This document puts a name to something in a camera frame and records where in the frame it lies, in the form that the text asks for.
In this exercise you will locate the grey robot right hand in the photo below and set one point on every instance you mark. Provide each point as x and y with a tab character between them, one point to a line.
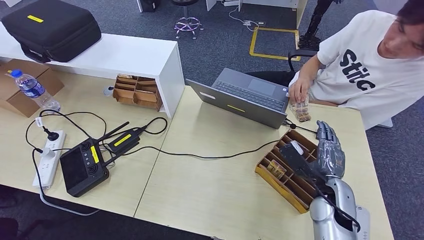
331	155

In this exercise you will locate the person's right hand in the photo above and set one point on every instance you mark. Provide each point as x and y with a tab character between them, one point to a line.
300	91

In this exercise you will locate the brown cardboard card organizer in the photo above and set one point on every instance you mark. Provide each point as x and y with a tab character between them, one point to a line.
291	188

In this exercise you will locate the person's right forearm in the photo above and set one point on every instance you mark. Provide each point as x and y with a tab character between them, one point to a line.
308	71

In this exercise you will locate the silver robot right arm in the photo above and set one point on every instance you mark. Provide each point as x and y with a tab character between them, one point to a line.
334	212

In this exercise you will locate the person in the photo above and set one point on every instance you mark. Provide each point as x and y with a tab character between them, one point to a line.
364	66

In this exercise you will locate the black office chair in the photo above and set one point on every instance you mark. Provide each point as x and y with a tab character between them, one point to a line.
298	53

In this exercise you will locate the grey laptop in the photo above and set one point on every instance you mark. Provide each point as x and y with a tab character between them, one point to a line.
251	87

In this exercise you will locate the white partition panel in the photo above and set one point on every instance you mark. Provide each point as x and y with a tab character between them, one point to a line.
386	123

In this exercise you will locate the yellow floor tape square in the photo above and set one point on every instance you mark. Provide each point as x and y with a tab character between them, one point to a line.
252	42

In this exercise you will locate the black stand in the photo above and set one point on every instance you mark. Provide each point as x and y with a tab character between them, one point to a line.
314	20

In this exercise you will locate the white cabinet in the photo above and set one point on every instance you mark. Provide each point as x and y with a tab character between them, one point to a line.
265	2

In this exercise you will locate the chrome stool base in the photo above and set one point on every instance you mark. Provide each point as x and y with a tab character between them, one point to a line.
188	24

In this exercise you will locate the brown cardboard divider tray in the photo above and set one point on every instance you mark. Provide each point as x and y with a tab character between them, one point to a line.
136	93

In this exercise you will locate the black computer tower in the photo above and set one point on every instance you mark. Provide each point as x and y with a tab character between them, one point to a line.
149	5

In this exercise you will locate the black power adapter yellow sticker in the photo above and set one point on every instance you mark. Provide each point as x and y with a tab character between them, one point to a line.
124	141

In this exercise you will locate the white desk shelf riser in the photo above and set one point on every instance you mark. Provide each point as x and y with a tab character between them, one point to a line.
116	54

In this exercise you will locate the round grey desk grommet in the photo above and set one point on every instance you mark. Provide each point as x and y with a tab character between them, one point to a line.
108	91

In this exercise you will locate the black remote controller with screen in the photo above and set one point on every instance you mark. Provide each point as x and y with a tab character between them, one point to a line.
79	171

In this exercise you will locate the black carrying case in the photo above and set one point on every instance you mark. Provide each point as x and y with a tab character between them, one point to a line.
53	29

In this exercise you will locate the white charger plug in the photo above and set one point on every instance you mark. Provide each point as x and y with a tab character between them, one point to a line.
48	152

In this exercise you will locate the white power strip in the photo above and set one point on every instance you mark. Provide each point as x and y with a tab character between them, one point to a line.
48	165

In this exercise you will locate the clear water bottle blue cap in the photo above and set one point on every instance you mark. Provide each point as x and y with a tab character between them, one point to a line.
34	90

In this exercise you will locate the brown cardboard box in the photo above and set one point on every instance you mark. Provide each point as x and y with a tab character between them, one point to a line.
16	95

